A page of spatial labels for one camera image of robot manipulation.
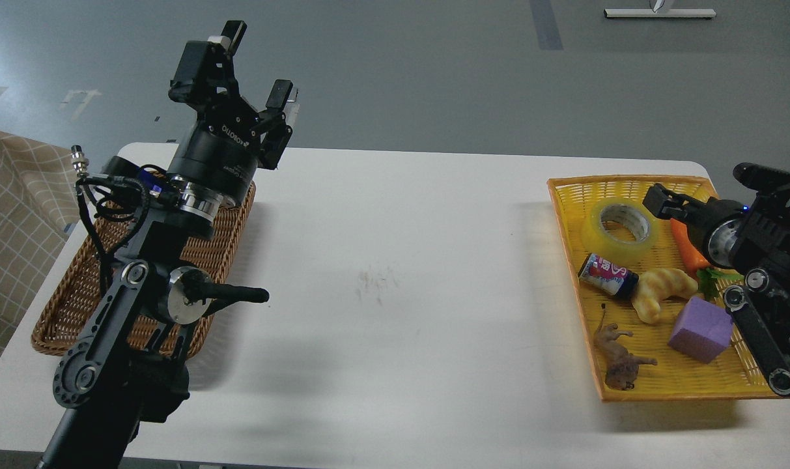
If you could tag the yellow plastic basket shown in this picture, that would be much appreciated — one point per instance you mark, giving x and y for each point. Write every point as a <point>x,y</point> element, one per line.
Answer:
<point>734,374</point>

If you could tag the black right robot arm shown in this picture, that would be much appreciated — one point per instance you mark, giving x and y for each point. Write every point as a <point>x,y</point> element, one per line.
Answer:
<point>754,240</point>

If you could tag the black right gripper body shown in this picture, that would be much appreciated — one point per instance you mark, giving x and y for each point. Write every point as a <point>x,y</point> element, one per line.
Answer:
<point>712,227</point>

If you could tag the small purple drink can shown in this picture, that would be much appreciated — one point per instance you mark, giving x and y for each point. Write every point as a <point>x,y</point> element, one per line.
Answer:
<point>612,279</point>

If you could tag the purple foam block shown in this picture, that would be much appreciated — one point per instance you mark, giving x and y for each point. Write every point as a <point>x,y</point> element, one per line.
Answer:
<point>702,330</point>

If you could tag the yellow toy bread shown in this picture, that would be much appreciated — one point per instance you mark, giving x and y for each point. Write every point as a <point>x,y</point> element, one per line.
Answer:
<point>656,285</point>

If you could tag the white furniture base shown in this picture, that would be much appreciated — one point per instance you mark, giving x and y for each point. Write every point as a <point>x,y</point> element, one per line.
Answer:
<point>660,10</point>

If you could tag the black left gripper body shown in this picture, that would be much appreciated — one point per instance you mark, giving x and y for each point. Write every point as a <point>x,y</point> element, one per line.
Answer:
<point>222,151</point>

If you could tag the brown wicker basket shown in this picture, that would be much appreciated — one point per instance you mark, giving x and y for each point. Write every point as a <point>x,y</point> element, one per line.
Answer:
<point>78,294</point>

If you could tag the yellow tape roll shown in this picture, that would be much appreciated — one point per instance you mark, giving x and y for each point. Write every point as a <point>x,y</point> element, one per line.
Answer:
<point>619,229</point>

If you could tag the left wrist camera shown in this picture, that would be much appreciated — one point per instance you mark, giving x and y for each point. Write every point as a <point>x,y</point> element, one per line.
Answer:
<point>153,177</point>

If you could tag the brown toy lion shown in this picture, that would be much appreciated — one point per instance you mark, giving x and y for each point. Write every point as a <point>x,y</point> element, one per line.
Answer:
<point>622,366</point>

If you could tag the orange toy carrot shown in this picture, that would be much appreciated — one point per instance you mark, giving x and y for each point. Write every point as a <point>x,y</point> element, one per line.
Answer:
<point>707,275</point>

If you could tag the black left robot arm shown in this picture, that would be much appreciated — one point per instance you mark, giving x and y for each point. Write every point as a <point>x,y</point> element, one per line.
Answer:
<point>128,363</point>

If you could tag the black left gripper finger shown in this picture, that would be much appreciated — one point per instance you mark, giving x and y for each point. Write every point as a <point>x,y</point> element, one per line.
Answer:
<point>205,73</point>
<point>278,132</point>

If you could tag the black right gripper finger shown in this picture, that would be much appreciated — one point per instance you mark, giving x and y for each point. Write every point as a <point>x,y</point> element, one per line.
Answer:
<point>665,204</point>

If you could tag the beige checkered cloth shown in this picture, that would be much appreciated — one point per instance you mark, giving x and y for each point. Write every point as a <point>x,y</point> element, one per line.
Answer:
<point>37,207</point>

